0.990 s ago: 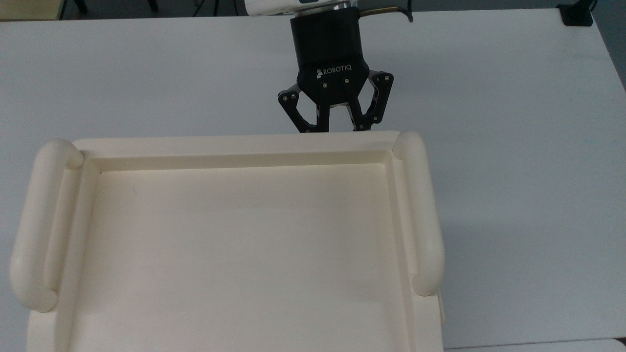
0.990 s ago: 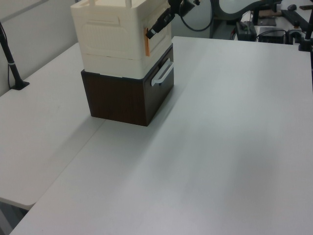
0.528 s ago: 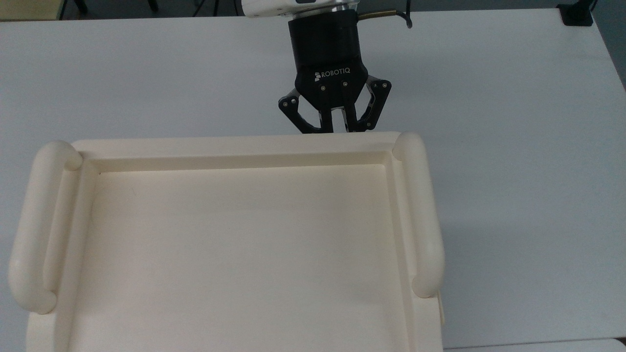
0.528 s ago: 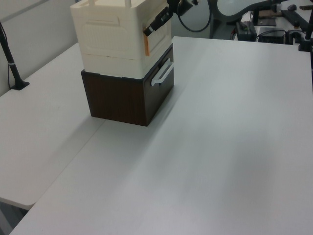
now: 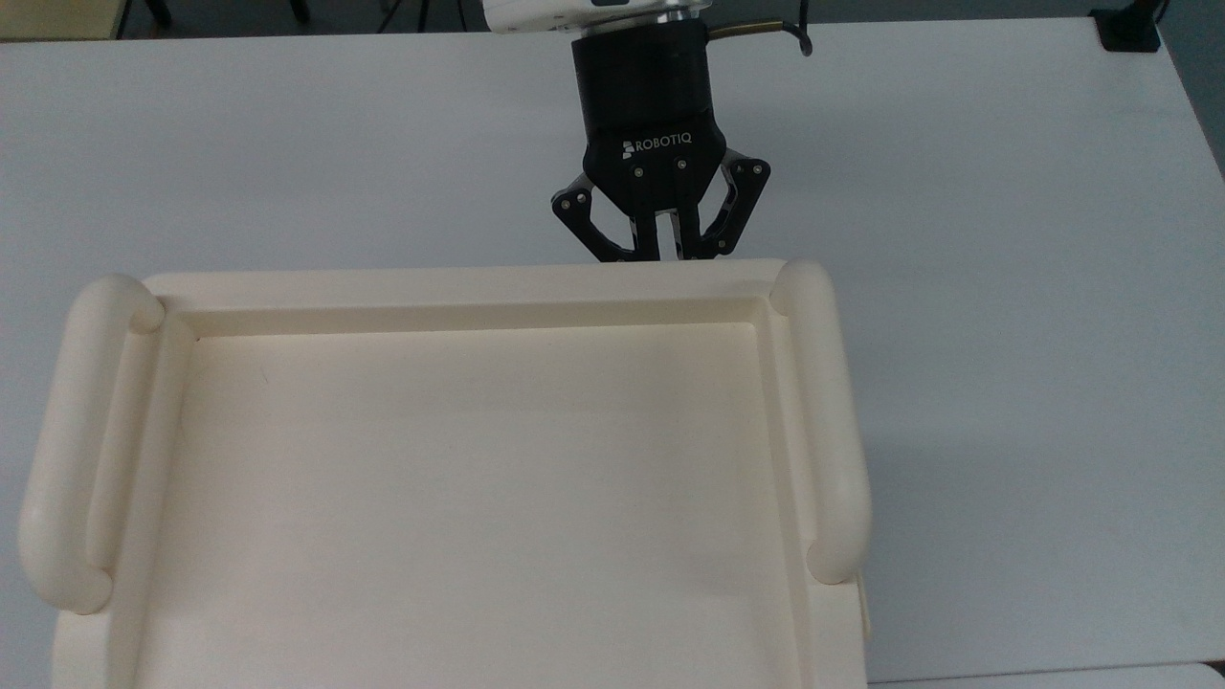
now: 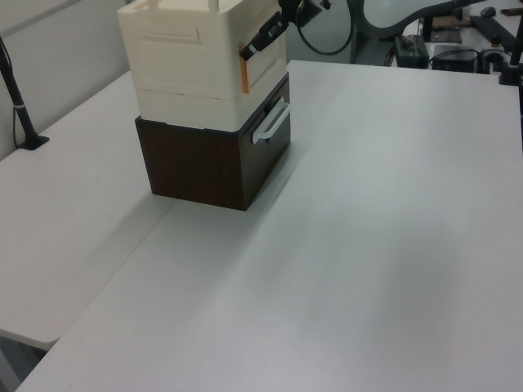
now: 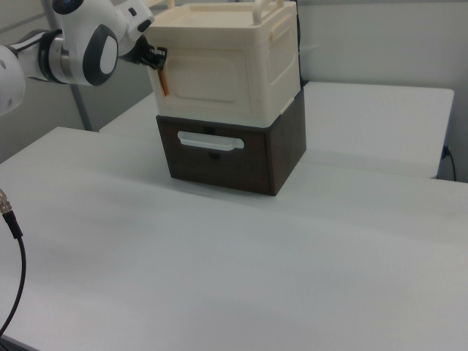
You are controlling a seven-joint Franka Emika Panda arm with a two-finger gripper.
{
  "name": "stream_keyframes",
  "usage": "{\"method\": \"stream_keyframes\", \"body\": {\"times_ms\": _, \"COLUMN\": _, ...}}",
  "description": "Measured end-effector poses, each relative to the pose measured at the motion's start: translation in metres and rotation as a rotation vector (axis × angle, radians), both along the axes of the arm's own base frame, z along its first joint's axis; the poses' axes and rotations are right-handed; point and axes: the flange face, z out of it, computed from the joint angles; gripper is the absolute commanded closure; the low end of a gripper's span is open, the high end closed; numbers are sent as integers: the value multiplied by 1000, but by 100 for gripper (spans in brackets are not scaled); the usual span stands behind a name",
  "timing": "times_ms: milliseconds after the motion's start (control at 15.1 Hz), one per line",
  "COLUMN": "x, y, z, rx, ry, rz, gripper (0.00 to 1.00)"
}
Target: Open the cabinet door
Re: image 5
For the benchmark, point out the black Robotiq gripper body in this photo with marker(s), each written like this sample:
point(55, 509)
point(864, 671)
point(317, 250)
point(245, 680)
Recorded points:
point(646, 105)

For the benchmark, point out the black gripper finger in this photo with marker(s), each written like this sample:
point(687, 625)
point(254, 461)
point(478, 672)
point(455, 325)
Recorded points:
point(574, 212)
point(745, 191)

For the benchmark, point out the black chair leg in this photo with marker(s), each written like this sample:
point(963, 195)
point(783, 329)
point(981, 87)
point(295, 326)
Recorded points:
point(159, 11)
point(300, 10)

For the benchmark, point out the black table clamp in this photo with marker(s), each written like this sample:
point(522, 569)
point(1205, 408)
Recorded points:
point(1129, 29)

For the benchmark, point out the light wooden furniture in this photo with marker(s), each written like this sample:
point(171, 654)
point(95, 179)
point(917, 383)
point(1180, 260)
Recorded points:
point(57, 17)

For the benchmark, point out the cream rounded cabinet rail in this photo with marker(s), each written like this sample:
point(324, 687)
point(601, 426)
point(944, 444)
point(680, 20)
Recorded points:
point(72, 440)
point(825, 411)

